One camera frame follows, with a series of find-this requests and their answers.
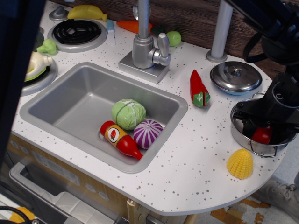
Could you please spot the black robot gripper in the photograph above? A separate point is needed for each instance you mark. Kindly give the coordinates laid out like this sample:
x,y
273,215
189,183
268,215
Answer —
x,y
268,111

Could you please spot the small steel pan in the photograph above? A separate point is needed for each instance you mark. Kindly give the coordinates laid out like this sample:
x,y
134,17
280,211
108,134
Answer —
x,y
262,150

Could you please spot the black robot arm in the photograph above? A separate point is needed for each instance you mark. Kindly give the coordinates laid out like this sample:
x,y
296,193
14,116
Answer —
x,y
277,38

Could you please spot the yellow toy corn piece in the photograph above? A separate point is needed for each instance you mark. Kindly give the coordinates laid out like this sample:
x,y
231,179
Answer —
x,y
240,164

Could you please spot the steel pot lid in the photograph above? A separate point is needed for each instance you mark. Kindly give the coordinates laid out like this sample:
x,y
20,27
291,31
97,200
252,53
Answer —
x,y
235,78

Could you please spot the grey shoe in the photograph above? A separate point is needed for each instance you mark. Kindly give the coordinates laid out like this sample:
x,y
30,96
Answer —
x,y
283,195

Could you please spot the red toy chili pepper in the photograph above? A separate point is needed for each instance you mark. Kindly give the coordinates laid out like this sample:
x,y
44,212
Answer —
x,y
199,94

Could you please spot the grey vertical pole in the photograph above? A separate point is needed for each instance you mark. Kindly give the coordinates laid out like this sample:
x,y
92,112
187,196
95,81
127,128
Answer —
x,y
217,53

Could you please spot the purple toy onion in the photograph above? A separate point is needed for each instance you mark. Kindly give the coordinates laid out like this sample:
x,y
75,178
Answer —
x,y
146,133

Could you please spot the green toy lime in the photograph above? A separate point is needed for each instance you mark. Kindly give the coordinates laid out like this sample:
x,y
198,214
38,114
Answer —
x,y
174,38

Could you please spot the silver toy faucet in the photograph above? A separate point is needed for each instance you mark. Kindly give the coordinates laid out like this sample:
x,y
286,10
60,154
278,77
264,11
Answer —
x,y
145,60

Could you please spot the green toy cabbage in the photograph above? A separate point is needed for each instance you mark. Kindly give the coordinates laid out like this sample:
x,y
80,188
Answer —
x,y
128,113

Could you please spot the red toy ketchup bottle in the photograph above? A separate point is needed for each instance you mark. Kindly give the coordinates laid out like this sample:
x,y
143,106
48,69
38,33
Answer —
x,y
121,140

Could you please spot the orange toy carrot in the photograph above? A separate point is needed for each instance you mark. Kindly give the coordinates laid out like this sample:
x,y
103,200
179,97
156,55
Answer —
x,y
133,26

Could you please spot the blue white toy knife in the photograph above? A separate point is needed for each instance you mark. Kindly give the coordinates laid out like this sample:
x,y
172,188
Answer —
x,y
110,32

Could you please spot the grey toy sink basin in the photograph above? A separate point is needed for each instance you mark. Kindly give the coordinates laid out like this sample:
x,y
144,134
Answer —
x,y
74,107

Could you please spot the black coil burner centre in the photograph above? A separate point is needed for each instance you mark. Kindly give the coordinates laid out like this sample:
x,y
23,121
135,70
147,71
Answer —
x,y
77,35

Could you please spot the yellow toy banana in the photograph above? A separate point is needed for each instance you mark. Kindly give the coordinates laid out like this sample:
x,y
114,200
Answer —
x,y
87,12

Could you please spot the toy oven door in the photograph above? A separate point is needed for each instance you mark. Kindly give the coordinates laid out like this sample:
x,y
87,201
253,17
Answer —
x,y
57,185

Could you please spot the green toy broccoli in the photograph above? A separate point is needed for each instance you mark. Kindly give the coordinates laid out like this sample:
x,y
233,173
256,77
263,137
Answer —
x,y
48,46

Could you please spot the silver stove knob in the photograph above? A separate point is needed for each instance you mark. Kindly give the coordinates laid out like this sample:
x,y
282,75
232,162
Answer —
x,y
59,14

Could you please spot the white toy milk jug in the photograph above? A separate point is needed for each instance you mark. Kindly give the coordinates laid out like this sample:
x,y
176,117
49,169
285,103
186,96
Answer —
x,y
37,65

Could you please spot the grey burner under jug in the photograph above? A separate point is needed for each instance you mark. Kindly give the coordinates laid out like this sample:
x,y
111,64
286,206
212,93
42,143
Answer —
x,y
42,81

